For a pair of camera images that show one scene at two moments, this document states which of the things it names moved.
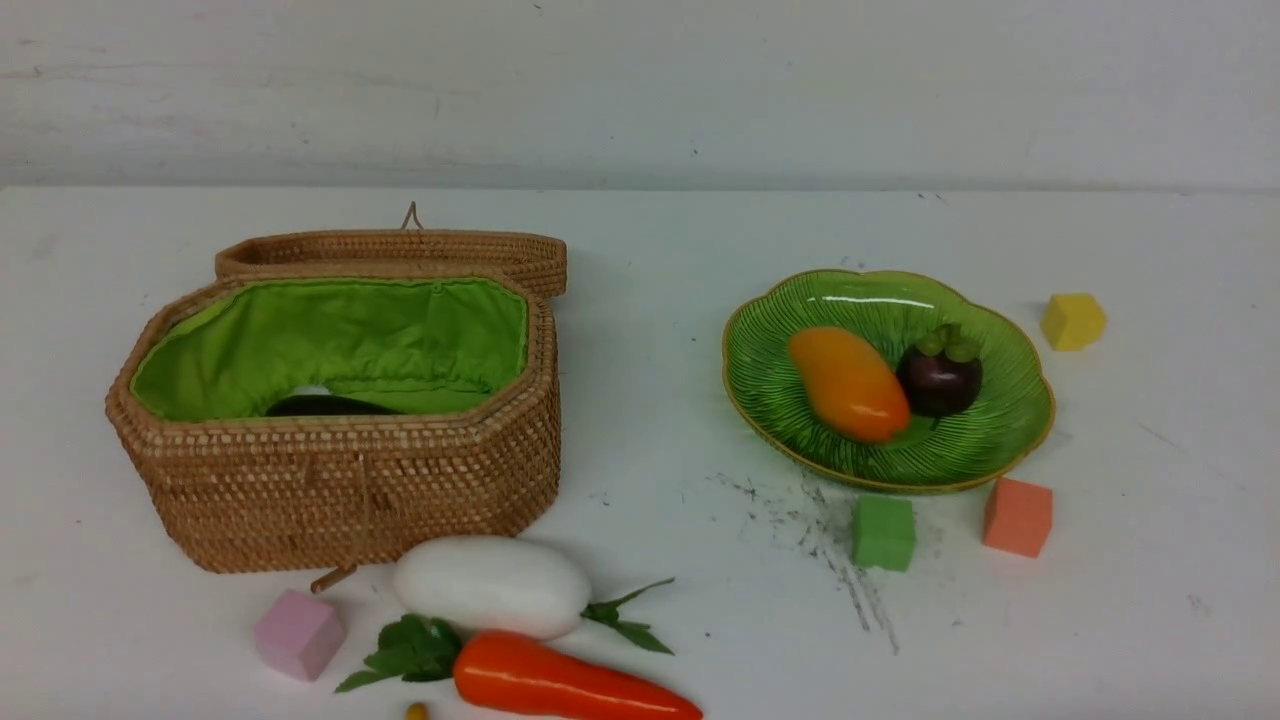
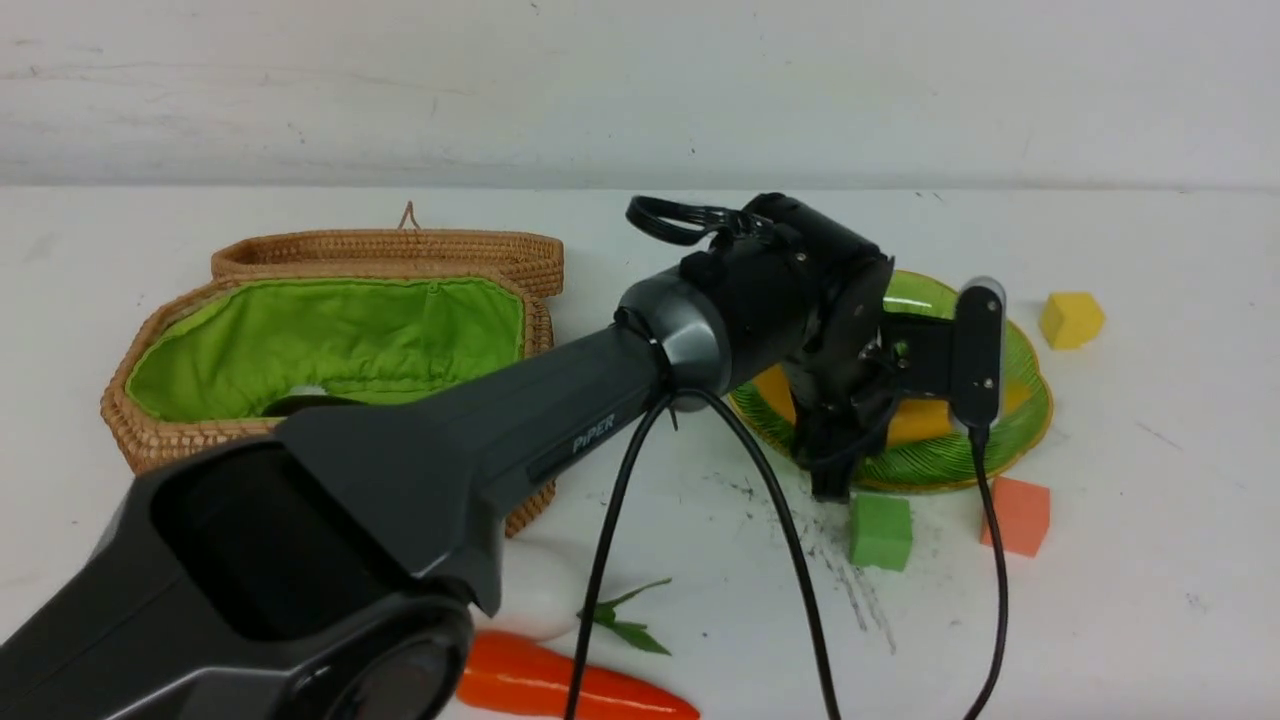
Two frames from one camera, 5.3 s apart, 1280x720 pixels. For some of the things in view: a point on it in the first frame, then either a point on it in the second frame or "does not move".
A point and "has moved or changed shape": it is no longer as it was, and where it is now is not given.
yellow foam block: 1072,322 does not move
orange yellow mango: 849,386 has moved or changed shape
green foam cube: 884,531 does not move
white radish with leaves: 513,587 does not move
